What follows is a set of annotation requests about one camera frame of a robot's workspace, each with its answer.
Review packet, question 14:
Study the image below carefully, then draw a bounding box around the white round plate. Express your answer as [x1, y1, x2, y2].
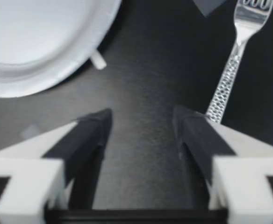
[0, 0, 123, 98]

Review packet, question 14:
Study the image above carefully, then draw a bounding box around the silver metal fork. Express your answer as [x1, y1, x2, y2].
[205, 0, 273, 124]

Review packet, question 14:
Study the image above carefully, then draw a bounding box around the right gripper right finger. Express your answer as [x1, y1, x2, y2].
[172, 105, 273, 224]

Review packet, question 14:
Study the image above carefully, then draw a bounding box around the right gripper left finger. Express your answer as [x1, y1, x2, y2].
[0, 108, 114, 224]

